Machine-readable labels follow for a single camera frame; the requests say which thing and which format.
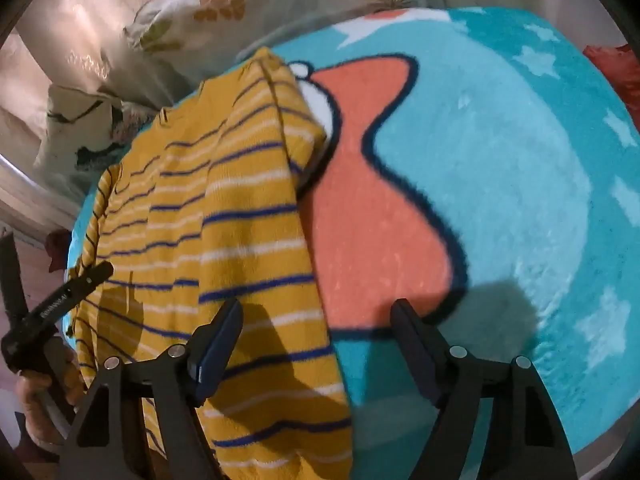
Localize yellow striped sweater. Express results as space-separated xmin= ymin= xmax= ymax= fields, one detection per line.
xmin=67 ymin=47 xmax=356 ymax=480

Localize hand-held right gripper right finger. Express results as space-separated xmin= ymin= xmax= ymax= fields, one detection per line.
xmin=390 ymin=299 xmax=578 ymax=480

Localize cream embroidered cloth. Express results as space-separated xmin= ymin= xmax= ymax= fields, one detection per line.
xmin=0 ymin=0 xmax=171 ymax=126

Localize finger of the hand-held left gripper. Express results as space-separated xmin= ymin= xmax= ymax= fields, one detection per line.
xmin=1 ymin=261 xmax=115 ymax=356
xmin=0 ymin=236 xmax=30 ymax=323

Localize person's left hand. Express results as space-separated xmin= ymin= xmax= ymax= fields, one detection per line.
xmin=14 ymin=347 xmax=88 ymax=448

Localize white pillow with black print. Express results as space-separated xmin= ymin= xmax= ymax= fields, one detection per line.
xmin=32 ymin=82 xmax=166 ymax=196

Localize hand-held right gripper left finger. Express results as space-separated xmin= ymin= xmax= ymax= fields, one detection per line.
xmin=60 ymin=299 xmax=246 ymax=480

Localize blue printed blanket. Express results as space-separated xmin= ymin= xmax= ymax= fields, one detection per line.
xmin=65 ymin=7 xmax=640 ymax=461

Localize multicolour floral cloth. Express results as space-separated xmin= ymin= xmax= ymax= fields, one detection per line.
xmin=112 ymin=102 xmax=163 ymax=148

